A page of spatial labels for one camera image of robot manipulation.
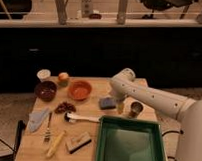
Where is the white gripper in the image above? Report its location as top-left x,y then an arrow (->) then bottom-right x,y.
109,89 -> 127,115

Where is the orange ball on green cup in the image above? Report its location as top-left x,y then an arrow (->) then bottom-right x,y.
58,73 -> 70,87

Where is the white handled dish brush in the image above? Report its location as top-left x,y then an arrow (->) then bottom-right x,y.
64,113 -> 99,123

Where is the metal fork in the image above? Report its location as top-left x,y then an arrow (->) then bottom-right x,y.
43,112 -> 52,142

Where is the dark red grape bunch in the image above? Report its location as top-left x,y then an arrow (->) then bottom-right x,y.
54,102 -> 76,114

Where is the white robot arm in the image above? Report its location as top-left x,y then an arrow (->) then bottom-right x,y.
109,68 -> 202,161

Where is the yellow banana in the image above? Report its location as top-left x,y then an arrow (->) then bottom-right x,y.
46,131 -> 66,158

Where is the black chair left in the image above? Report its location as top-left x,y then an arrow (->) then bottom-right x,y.
0,0 -> 32,20

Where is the dark purple bowl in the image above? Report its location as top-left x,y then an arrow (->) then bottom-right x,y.
34,81 -> 57,102

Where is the light blue cloth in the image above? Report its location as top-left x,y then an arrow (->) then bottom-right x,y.
28,108 -> 49,133

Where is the dark metal cup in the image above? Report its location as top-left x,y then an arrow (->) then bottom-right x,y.
129,101 -> 144,118

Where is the green plastic tray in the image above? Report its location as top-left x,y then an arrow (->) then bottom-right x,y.
95,116 -> 166,161

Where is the small white cup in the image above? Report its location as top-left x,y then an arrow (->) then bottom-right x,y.
37,69 -> 51,82

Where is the red orange bowl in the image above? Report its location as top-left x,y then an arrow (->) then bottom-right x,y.
68,80 -> 92,100

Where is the wooden block eraser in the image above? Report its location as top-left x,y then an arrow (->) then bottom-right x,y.
65,131 -> 91,154

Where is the black cable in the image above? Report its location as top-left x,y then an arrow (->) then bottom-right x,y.
162,129 -> 182,138

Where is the blue sponge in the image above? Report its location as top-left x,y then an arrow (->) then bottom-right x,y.
99,97 -> 116,110

